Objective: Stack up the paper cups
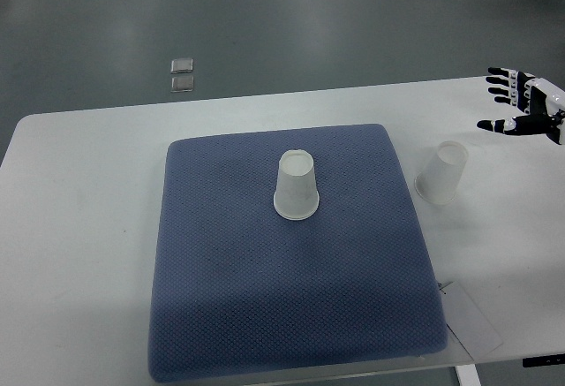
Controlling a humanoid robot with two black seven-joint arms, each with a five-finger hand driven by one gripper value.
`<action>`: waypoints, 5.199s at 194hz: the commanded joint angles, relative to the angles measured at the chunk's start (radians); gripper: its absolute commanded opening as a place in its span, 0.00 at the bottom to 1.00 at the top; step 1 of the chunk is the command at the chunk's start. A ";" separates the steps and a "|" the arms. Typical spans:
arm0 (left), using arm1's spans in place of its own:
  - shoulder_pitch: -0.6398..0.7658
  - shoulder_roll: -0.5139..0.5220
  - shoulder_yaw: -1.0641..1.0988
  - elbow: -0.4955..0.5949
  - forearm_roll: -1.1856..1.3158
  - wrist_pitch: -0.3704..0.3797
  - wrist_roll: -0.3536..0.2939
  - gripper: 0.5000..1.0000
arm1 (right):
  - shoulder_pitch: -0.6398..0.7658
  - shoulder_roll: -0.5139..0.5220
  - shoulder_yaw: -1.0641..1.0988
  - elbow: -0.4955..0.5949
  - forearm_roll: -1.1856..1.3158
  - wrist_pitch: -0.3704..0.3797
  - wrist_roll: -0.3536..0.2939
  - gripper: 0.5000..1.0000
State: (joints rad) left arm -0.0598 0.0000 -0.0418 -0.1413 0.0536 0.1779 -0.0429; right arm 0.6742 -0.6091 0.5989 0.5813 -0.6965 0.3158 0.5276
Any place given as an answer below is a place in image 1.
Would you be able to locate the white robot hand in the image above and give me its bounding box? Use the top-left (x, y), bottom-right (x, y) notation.
top-left (477, 67), bottom-right (564, 145)

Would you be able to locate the white paper cup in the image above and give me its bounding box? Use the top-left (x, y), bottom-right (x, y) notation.
top-left (414, 140), bottom-right (469, 205)
top-left (273, 149), bottom-right (320, 221)

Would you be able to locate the white paper tag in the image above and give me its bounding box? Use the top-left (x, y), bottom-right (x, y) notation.
top-left (440, 282), bottom-right (503, 360)

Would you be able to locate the white paper cup on cushion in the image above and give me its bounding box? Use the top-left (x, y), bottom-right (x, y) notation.
top-left (273, 149), bottom-right (320, 221)

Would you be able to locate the blue textured cushion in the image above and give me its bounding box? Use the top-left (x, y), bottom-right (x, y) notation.
top-left (148, 124), bottom-right (448, 382)

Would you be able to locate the black table control panel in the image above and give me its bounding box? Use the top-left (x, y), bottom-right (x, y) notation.
top-left (522, 353), bottom-right (565, 368)

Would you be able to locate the white table leg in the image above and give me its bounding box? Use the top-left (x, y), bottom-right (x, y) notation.
top-left (455, 364), bottom-right (481, 386)

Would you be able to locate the lower metal floor plate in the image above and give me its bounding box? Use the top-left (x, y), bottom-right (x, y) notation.
top-left (171, 75), bottom-right (194, 93)

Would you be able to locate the metal floor plate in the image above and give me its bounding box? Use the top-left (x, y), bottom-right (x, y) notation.
top-left (171, 75), bottom-right (194, 93)
top-left (170, 57), bottom-right (193, 74)

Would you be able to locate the upper metal floor plate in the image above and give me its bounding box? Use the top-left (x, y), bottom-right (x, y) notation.
top-left (170, 57), bottom-right (193, 74)

